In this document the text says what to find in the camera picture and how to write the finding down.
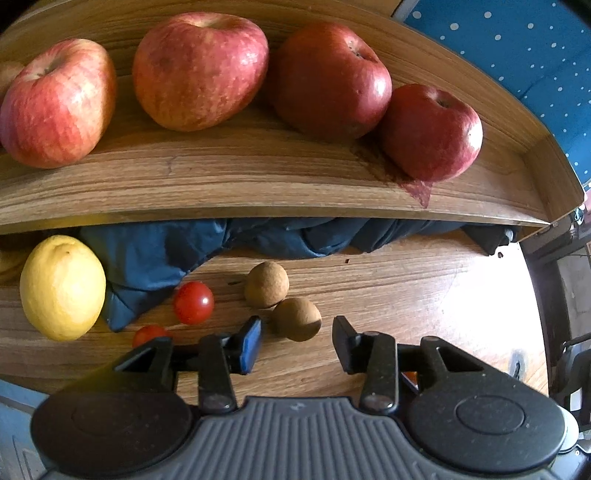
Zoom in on red cherry tomato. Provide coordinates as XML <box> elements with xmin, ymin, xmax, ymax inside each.
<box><xmin>173</xmin><ymin>281</ymin><xmax>214</xmax><ymax>325</ymax></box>
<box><xmin>131</xmin><ymin>324</ymin><xmax>171</xmax><ymax>349</ymax></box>

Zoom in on brown longan fruit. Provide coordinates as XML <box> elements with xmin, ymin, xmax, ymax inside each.
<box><xmin>271</xmin><ymin>297</ymin><xmax>322</xmax><ymax>342</ymax></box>
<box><xmin>243</xmin><ymin>261</ymin><xmax>290</xmax><ymax>309</ymax></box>

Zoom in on yellow lemon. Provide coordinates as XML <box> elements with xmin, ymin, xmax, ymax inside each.
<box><xmin>19</xmin><ymin>235</ymin><xmax>106</xmax><ymax>341</ymax></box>

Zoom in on dark blue cloth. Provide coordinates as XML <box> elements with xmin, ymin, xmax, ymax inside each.
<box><xmin>79</xmin><ymin>217</ymin><xmax>519</xmax><ymax>332</ymax></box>

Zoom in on dark red apple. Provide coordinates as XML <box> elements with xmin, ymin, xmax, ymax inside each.
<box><xmin>266</xmin><ymin>22</ymin><xmax>393</xmax><ymax>143</ymax></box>
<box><xmin>380</xmin><ymin>84</ymin><xmax>484</xmax><ymax>182</ymax></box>

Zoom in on bananas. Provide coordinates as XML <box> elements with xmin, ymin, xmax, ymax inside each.
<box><xmin>1</xmin><ymin>233</ymin><xmax>36</xmax><ymax>284</ymax></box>

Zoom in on pale red apple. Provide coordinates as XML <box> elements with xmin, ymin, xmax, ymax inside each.
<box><xmin>1</xmin><ymin>39</ymin><xmax>117</xmax><ymax>169</ymax></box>
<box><xmin>132</xmin><ymin>12</ymin><xmax>270</xmax><ymax>132</ymax></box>

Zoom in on blue dotted fabric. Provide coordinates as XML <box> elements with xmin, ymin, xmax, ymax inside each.
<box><xmin>395</xmin><ymin>0</ymin><xmax>591</xmax><ymax>187</ymax></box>

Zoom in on left kiwi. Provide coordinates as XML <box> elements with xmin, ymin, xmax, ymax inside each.
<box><xmin>0</xmin><ymin>61</ymin><xmax>24</xmax><ymax>104</ymax></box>

